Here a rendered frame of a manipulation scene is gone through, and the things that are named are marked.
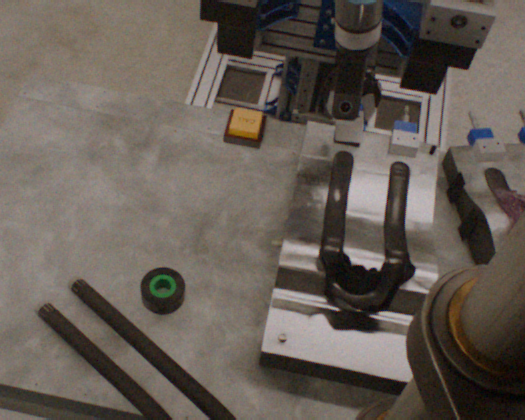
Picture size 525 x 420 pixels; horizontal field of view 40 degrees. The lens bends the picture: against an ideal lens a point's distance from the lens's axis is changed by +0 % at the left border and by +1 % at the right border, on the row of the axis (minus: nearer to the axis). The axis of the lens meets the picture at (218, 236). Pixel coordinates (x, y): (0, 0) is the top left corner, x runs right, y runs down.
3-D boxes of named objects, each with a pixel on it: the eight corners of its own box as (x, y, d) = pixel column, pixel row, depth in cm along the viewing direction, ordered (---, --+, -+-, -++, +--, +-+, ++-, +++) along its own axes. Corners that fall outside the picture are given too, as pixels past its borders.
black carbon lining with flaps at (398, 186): (331, 155, 142) (340, 122, 135) (413, 170, 141) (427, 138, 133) (306, 307, 123) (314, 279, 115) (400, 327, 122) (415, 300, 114)
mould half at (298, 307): (301, 150, 152) (310, 104, 141) (425, 173, 150) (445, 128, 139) (258, 365, 125) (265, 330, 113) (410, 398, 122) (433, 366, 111)
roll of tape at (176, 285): (191, 307, 130) (191, 298, 127) (148, 320, 128) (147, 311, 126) (177, 271, 134) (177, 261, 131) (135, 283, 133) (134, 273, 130)
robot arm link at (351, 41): (379, 35, 115) (327, 32, 117) (377, 55, 119) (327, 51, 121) (384, 0, 118) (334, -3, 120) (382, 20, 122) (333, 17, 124)
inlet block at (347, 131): (343, 88, 147) (344, 70, 143) (368, 90, 146) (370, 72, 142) (334, 140, 142) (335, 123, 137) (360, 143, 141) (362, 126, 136)
